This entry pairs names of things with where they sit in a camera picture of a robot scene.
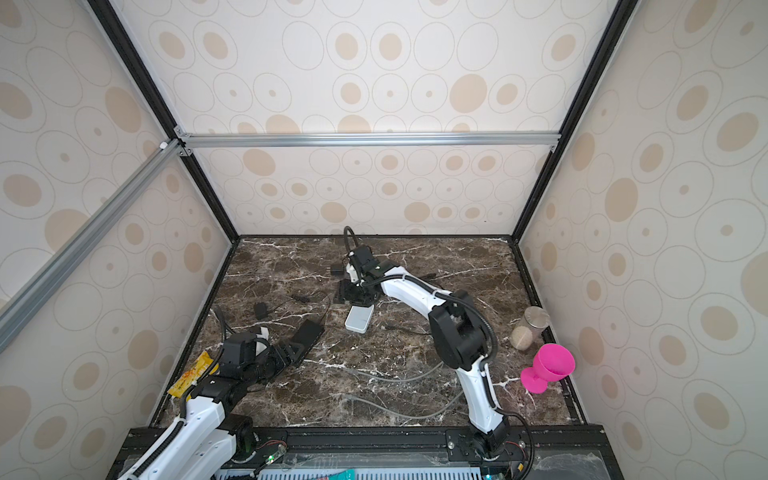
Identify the diagonal aluminium rail left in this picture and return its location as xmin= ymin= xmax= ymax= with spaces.
xmin=1 ymin=139 xmax=181 ymax=349

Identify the thin black adapter cable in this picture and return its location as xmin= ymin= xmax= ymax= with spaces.
xmin=266 ymin=292 xmax=334 ymax=328

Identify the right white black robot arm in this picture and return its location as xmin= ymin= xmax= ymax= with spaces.
xmin=339 ymin=226 xmax=530 ymax=459

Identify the white network switch box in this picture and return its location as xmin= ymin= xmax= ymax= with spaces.
xmin=344 ymin=305 xmax=374 ymax=334

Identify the horizontal aluminium rail back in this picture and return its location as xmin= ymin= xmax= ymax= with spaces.
xmin=174 ymin=131 xmax=561 ymax=152

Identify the pink funnel cup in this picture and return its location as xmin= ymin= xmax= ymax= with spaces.
xmin=520 ymin=343 xmax=576 ymax=394

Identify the grey ethernet cable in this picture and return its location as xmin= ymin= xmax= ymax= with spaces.
xmin=335 ymin=359 xmax=448 ymax=385
xmin=341 ymin=389 xmax=466 ymax=421

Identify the yellow snack bag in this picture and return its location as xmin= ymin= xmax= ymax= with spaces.
xmin=166 ymin=351 xmax=218 ymax=400

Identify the grey ethernet cable lower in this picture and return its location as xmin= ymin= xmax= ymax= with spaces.
xmin=341 ymin=389 xmax=466 ymax=421

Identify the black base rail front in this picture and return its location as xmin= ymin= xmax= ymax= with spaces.
xmin=104 ymin=424 xmax=625 ymax=480

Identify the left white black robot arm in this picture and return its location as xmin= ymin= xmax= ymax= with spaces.
xmin=121 ymin=307 xmax=324 ymax=479

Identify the grey ethernet cable upper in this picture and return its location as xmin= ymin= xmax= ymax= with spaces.
xmin=335 ymin=359 xmax=448 ymax=385

